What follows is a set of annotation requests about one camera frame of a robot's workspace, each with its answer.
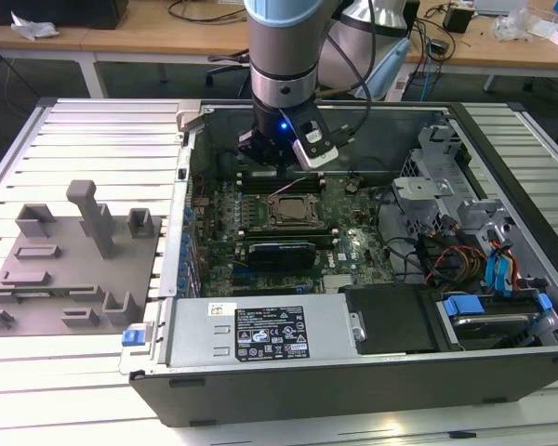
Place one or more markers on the thin metal locking lever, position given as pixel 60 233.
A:
pixel 288 185

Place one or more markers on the silver topped CPU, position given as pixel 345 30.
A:
pixel 294 211

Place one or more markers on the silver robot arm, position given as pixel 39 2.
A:
pixel 279 56

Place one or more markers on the CPU socket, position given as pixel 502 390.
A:
pixel 318 226

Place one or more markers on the black RAM slot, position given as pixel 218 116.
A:
pixel 256 180
pixel 256 176
pixel 256 184
pixel 279 231
pixel 279 227
pixel 256 188
pixel 279 236
pixel 328 241

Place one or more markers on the black office chair base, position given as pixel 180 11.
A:
pixel 225 72

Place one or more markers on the green motherboard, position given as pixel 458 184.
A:
pixel 362 260

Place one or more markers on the silver finned heatsink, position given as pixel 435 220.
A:
pixel 338 282

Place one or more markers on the silver drive cage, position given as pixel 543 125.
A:
pixel 428 186

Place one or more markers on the wooden desk with white legs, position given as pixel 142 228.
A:
pixel 493 53
pixel 121 46

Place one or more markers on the black power adapter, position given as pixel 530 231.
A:
pixel 439 46

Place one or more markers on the black power supply label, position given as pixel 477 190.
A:
pixel 272 332

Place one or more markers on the silver power supply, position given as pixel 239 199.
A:
pixel 195 334

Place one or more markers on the small black box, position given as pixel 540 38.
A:
pixel 458 21

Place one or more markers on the black plastic cover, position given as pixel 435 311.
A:
pixel 390 320

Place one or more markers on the blue case latch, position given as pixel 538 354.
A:
pixel 134 335

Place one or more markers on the grey parts rack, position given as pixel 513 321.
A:
pixel 74 279

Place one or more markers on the large black box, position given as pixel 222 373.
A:
pixel 51 11

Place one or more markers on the crumpled white paper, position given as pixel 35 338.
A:
pixel 32 28

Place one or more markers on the silver laptop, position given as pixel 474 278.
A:
pixel 497 5

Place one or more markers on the black and silver PC case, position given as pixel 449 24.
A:
pixel 307 395

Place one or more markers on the clear plastic bags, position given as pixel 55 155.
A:
pixel 509 25

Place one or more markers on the green RAM stick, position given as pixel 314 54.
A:
pixel 42 293

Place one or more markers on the hard disk in blue carrier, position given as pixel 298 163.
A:
pixel 488 325

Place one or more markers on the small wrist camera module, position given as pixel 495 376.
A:
pixel 247 144

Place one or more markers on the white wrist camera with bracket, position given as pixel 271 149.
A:
pixel 318 160

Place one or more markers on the pale plastic case corner bracket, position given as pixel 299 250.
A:
pixel 188 111

